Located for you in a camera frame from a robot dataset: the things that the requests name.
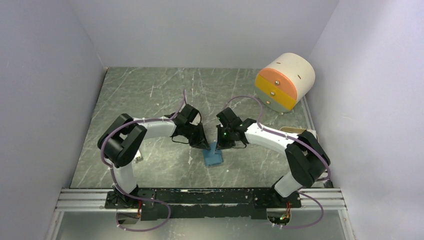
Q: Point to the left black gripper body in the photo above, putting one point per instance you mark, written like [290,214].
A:
[190,134]

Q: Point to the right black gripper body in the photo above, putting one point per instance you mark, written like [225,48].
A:
[233,142]

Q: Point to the blue card holder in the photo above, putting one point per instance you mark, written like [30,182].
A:
[213,156]

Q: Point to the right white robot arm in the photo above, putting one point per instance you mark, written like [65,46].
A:
[306,158]

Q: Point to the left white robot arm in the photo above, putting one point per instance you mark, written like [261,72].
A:
[121,142]

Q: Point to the small white plastic piece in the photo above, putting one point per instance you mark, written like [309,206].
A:
[138,157]

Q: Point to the beige cylindrical drawer box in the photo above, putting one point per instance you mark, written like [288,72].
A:
[284,82]

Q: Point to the beige oval tray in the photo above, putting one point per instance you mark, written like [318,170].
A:
[296,130]

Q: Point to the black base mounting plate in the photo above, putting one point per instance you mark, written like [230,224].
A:
[179,203]

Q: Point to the aluminium rail frame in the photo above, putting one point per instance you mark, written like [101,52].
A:
[93,200]

